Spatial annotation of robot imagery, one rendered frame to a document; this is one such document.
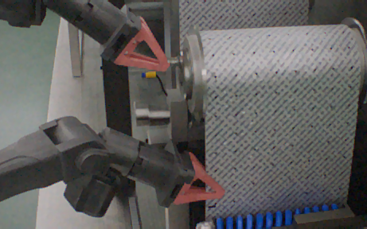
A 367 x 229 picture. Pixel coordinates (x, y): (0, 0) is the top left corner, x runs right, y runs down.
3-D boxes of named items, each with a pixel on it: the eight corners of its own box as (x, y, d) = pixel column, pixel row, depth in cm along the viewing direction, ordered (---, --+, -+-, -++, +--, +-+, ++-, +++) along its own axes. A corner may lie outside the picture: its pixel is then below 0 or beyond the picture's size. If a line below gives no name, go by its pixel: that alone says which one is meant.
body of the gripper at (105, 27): (109, 64, 85) (66, 34, 82) (109, 43, 94) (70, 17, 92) (138, 27, 83) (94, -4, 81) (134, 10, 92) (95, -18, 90)
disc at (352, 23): (330, 91, 104) (334, 8, 98) (333, 91, 104) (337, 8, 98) (365, 125, 90) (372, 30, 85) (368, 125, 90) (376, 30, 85)
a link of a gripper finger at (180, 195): (215, 219, 92) (159, 199, 89) (206, 195, 98) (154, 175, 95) (237, 184, 90) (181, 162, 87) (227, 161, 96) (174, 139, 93)
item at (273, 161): (205, 223, 95) (204, 116, 88) (345, 206, 98) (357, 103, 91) (205, 225, 95) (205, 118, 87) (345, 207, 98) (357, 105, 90)
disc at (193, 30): (187, 102, 101) (185, 14, 95) (190, 102, 101) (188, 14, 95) (204, 140, 87) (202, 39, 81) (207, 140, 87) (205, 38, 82)
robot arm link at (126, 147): (103, 133, 83) (100, 118, 88) (83, 175, 85) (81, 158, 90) (148, 151, 85) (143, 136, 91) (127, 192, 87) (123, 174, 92)
